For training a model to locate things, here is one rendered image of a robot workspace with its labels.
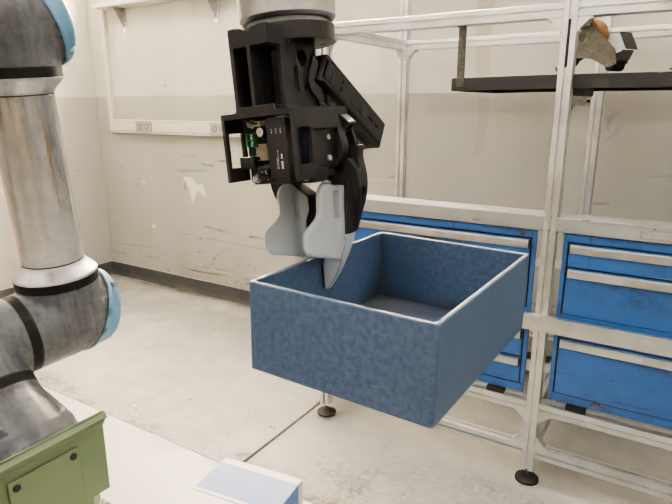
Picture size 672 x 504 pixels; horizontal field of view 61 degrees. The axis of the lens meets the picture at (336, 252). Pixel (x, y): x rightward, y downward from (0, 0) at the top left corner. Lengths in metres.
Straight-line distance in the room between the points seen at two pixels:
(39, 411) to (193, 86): 3.13
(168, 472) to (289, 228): 0.60
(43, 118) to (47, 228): 0.15
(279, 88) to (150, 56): 3.65
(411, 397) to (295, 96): 0.24
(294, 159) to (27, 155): 0.52
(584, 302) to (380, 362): 1.57
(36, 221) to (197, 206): 3.03
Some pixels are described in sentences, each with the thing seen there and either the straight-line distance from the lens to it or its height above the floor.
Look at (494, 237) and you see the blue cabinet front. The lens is 1.91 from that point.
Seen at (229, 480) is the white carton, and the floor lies 0.79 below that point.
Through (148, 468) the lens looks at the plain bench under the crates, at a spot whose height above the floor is 0.70.
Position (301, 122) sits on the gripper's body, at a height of 1.25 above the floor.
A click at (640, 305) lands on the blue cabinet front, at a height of 0.69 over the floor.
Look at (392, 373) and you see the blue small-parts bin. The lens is 0.37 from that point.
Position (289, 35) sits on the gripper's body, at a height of 1.31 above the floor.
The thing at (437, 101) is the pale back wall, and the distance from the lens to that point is 2.87.
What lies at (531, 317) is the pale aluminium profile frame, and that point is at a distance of 1.92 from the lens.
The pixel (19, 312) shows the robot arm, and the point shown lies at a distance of 0.89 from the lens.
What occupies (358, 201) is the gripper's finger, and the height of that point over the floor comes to 1.19.
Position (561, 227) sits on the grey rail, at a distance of 1.85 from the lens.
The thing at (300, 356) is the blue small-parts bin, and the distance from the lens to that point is 0.41.
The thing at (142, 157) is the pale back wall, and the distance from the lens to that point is 4.21.
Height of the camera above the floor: 1.26
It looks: 15 degrees down
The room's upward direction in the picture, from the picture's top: straight up
